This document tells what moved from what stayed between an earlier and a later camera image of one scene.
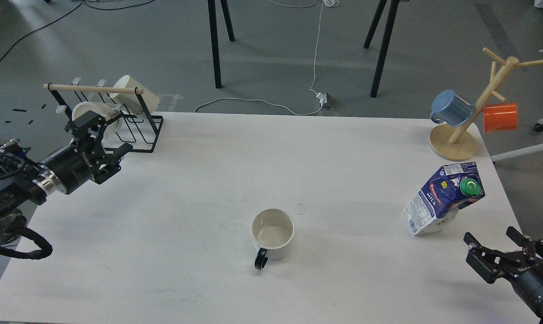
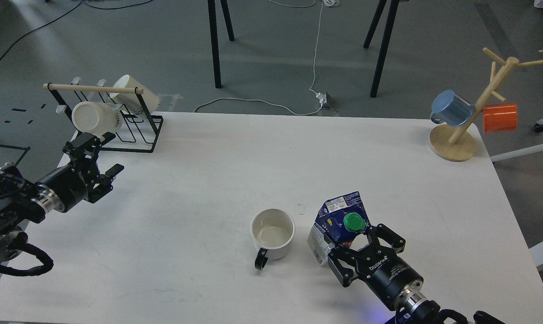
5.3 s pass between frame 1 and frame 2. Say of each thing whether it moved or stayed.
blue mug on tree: stayed
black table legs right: stayed
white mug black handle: stayed
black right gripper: moved
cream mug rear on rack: stayed
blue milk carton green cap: moved
